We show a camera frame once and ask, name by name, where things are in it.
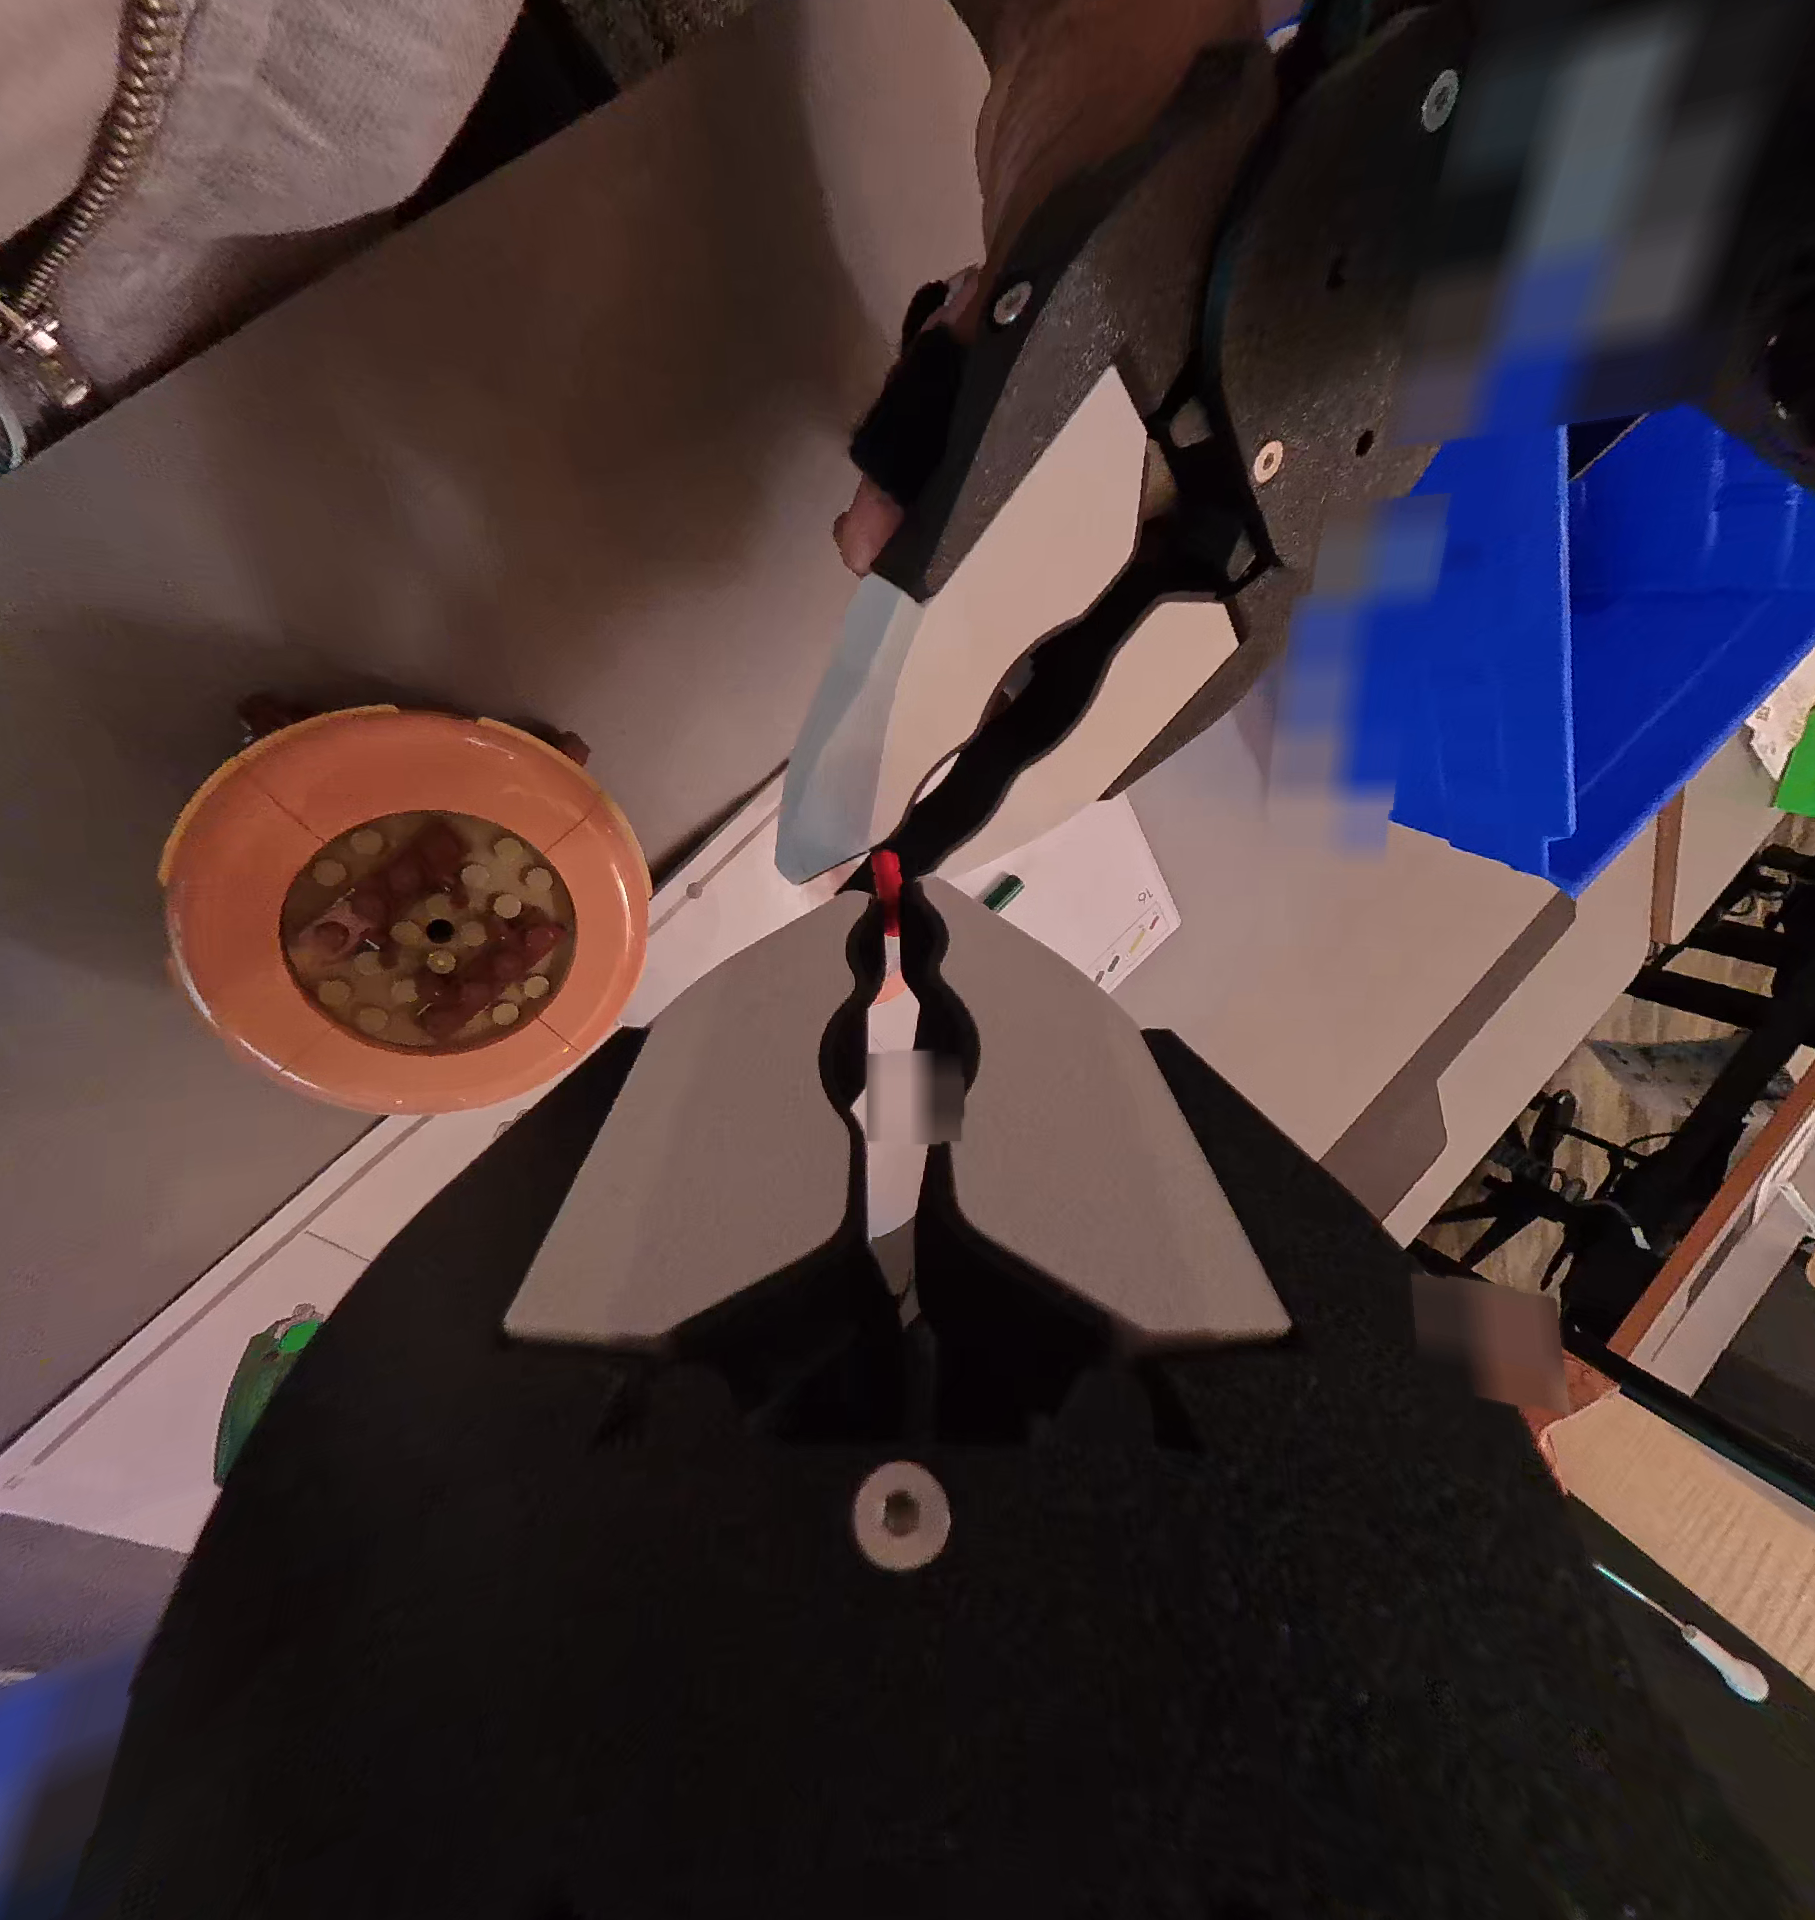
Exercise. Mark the person's left hand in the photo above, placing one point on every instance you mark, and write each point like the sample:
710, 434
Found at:
1087, 104

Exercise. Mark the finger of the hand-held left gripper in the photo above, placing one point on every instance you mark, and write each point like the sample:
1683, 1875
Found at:
1147, 705
981, 600

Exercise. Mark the person in beige hoodie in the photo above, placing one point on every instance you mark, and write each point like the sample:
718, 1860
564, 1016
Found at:
276, 121

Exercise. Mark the black office chair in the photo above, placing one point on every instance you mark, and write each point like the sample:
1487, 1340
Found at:
1551, 1185

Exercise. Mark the blue plastic bin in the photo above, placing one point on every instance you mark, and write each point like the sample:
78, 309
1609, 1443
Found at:
1671, 630

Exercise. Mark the dark green brick stem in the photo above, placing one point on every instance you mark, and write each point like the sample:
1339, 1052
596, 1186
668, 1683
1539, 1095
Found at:
999, 894

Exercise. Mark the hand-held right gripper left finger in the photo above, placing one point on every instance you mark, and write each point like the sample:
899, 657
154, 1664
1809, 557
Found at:
698, 1141

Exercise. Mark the round terracotta brick pot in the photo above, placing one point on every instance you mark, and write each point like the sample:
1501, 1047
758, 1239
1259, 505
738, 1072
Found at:
246, 901

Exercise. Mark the wooden-edged white desk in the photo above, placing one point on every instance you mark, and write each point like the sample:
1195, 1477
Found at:
1747, 1244

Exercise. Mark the grey desk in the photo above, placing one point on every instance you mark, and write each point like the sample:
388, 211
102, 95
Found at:
472, 495

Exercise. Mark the green leaf brick piece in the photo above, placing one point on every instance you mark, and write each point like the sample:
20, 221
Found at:
254, 1394

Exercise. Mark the white instruction booklet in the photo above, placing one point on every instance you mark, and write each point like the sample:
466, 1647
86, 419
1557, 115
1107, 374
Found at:
142, 1380

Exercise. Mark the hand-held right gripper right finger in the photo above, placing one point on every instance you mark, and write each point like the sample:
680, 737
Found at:
1087, 1154

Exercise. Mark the small red brick pin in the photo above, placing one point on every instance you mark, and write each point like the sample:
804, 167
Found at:
887, 884

